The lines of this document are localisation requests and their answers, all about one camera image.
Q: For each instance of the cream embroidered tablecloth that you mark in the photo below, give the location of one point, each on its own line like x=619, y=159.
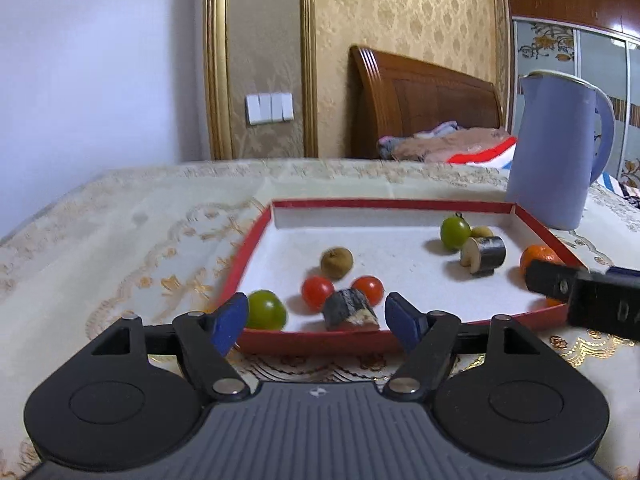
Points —
x=159, y=241

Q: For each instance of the colourful striped bedding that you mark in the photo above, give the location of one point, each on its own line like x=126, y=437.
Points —
x=450, y=143

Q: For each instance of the brown longan fruit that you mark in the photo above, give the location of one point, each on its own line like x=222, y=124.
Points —
x=336, y=262

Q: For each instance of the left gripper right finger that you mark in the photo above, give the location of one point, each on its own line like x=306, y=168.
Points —
x=496, y=391

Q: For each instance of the gold wall frame moulding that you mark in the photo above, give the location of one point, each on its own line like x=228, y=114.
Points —
x=251, y=47

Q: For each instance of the yellow round longan fruit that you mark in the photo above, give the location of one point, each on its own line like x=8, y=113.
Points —
x=481, y=232

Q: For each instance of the green tomato with stem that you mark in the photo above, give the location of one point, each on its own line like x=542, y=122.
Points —
x=454, y=231

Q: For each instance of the blue electric kettle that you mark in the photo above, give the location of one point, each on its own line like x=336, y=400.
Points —
x=565, y=139

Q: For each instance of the red cherry tomato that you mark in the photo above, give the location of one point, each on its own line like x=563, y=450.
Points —
x=371, y=287
x=315, y=291

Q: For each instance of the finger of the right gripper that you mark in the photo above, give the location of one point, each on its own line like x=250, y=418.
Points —
x=623, y=272
x=558, y=282

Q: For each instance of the wooden bed headboard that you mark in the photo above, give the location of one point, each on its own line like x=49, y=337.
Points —
x=400, y=96

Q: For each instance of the black sugarcane piece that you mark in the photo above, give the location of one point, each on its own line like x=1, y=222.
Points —
x=482, y=255

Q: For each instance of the red shallow cardboard box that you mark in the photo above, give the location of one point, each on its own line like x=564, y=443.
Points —
x=396, y=241

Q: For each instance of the sliding door wardrobe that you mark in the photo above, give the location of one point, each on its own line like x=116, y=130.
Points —
x=596, y=40

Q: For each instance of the small green tomato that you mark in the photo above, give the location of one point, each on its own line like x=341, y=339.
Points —
x=265, y=311

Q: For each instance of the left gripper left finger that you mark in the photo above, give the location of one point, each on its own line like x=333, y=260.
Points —
x=137, y=392

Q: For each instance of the white wall switch panel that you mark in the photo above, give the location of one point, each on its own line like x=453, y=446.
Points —
x=268, y=108

